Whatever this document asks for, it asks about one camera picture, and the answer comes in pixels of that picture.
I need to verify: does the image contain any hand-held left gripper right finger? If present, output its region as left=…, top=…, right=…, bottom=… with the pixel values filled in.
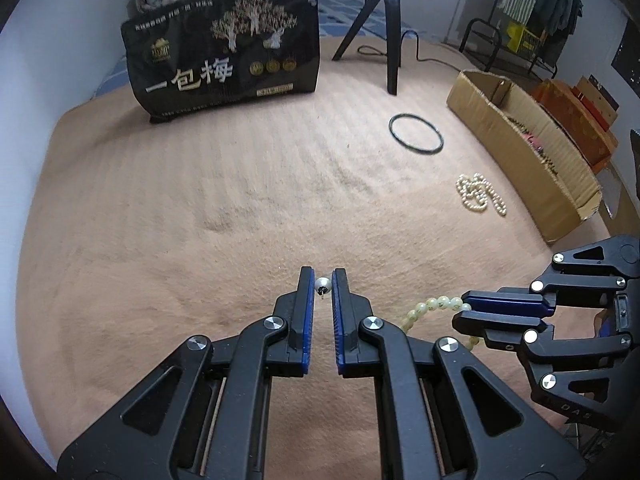
left=331, top=267, right=587, bottom=480

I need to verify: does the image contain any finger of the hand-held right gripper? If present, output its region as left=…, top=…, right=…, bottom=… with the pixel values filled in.
left=451, top=310, right=637, bottom=431
left=466, top=235, right=640, bottom=318

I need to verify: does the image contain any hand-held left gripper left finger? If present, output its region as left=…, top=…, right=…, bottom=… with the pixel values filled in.
left=56, top=266, right=317, bottom=480

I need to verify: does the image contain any pale bead bracelet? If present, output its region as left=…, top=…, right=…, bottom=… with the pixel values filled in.
left=397, top=296, right=483, bottom=351

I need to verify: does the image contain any cardboard box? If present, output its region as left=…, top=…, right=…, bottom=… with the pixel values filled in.
left=446, top=70, right=603, bottom=245

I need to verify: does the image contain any black bangle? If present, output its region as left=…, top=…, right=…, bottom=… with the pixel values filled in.
left=389, top=114, right=445, bottom=153

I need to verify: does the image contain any orange gift box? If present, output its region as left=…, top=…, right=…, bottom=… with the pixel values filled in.
left=530, top=79, right=621, bottom=173

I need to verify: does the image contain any brown cardboard panel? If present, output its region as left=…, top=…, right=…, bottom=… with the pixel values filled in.
left=572, top=75, right=621, bottom=126

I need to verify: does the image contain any black printed snack bag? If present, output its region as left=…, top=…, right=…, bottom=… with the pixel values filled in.
left=121, top=0, right=321, bottom=125

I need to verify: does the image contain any yellow box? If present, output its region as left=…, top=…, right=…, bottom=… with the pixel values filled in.
left=505, top=22, right=548, bottom=56

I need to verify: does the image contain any black tripod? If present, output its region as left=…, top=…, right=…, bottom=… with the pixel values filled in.
left=331, top=0, right=403, bottom=96

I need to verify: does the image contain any black clothes rack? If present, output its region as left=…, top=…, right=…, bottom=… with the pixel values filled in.
left=460, top=0, right=583, bottom=73

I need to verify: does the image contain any white pearl necklace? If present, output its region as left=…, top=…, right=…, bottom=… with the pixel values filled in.
left=456, top=173, right=507, bottom=217

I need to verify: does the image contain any black power cable with switch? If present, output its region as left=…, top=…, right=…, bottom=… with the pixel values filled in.
left=357, top=30, right=463, bottom=71

